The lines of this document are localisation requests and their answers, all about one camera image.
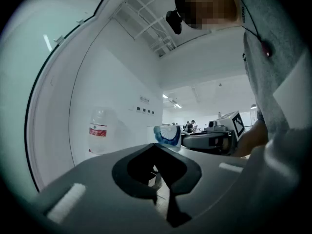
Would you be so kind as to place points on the black head camera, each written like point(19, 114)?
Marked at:
point(174, 21)

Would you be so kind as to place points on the person's right forearm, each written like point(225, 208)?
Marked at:
point(253, 136)

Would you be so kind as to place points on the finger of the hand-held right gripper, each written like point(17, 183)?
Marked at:
point(197, 141)

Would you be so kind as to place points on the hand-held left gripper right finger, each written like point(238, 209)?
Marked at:
point(214, 179)

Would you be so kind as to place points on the large bottle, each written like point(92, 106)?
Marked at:
point(98, 130)

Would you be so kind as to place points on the wall sign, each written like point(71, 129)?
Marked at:
point(144, 99)

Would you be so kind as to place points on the person's gray sweatshirt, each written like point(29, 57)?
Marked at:
point(268, 86)

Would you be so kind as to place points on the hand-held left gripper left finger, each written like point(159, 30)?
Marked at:
point(85, 179)

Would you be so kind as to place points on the person's head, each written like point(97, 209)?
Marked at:
point(209, 6)

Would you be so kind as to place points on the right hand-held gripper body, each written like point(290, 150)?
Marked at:
point(237, 125)

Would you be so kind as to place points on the white cup with blue pattern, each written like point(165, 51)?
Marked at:
point(168, 134)

